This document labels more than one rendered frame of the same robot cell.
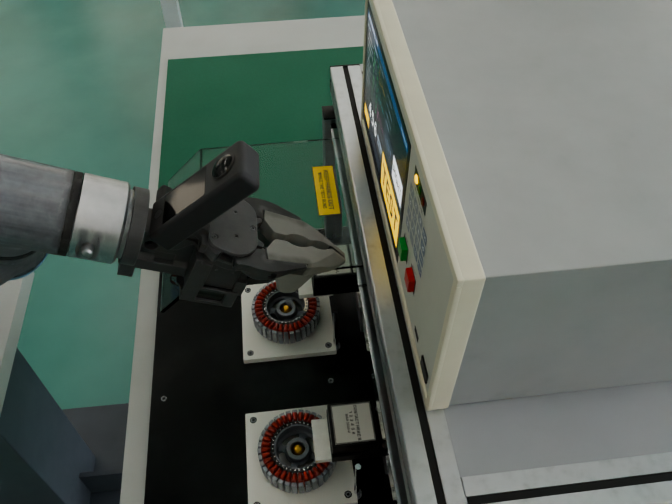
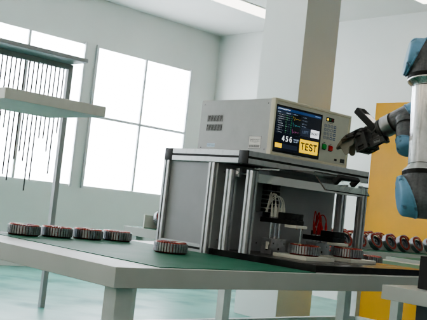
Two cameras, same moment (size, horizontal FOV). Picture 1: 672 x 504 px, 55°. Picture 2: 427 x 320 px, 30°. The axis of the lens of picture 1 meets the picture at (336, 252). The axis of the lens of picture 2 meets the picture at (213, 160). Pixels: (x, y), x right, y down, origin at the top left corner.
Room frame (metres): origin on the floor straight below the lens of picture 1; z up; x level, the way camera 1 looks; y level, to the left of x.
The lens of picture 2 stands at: (2.50, 2.11, 0.91)
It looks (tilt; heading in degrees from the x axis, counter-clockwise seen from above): 3 degrees up; 234
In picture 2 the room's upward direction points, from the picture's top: 6 degrees clockwise
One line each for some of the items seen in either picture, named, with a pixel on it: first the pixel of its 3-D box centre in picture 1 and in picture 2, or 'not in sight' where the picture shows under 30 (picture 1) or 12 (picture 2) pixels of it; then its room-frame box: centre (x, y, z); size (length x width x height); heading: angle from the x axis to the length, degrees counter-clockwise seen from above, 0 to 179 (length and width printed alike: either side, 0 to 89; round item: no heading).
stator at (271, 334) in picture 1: (286, 310); (304, 249); (0.61, 0.08, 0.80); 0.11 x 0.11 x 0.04
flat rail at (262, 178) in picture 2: (360, 279); (311, 186); (0.50, -0.03, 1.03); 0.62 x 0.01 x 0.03; 7
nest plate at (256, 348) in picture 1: (287, 318); (303, 256); (0.61, 0.08, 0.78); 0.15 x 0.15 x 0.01; 7
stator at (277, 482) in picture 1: (298, 450); (347, 252); (0.37, 0.05, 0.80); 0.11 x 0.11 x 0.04
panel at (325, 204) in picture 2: not in sight; (276, 212); (0.52, -0.18, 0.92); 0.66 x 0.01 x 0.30; 7
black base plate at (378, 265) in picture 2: (302, 386); (321, 262); (0.49, 0.05, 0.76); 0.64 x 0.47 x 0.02; 7
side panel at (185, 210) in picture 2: not in sight; (186, 205); (0.86, -0.29, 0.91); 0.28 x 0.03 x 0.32; 97
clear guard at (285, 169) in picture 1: (281, 216); (311, 181); (0.61, 0.07, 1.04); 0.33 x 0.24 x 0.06; 97
